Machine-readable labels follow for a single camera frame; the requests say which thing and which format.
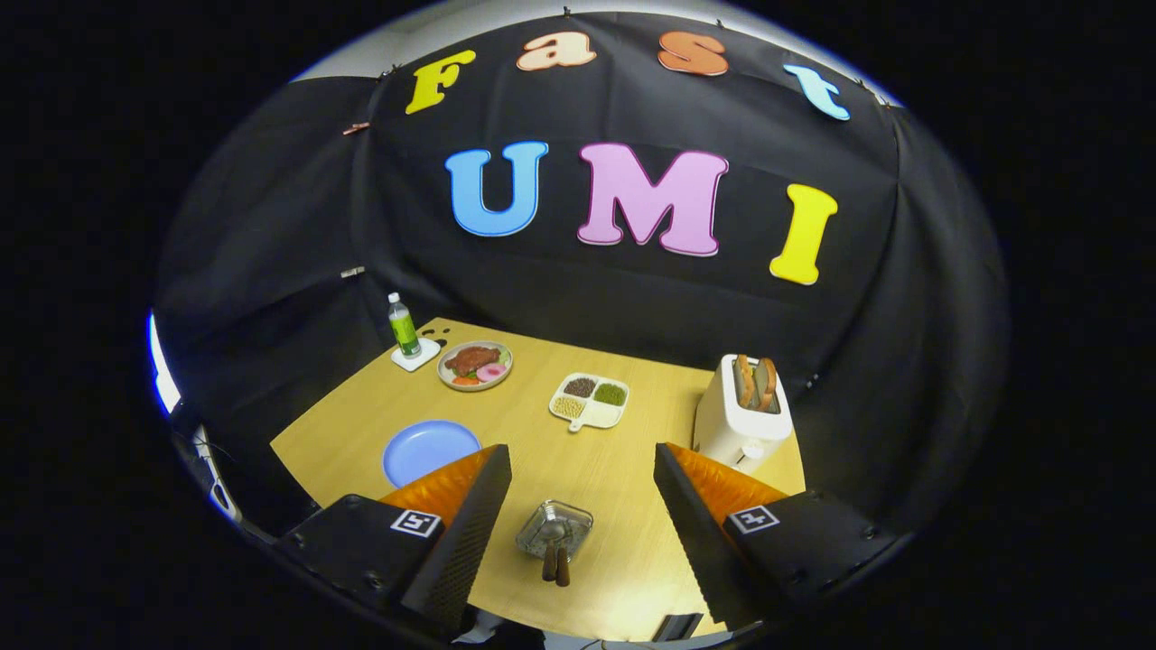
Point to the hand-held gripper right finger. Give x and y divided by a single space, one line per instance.
691 533

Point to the white square coaster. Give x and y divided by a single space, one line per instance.
417 357

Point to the plate of steak and vegetables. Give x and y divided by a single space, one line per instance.
474 364

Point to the white divided dish of beans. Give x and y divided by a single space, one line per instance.
591 399

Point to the green label water bottle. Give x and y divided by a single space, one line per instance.
404 327

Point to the toast bread slice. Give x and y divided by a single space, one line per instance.
766 381
744 379

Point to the black chair backrest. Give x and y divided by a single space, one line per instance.
675 626

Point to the pink clip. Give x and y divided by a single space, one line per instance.
355 128

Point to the metal drain basket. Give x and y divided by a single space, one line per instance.
578 519

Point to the blue plate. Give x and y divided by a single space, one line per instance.
429 450

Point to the white toaster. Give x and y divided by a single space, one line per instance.
741 433

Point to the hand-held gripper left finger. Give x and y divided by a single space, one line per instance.
461 542

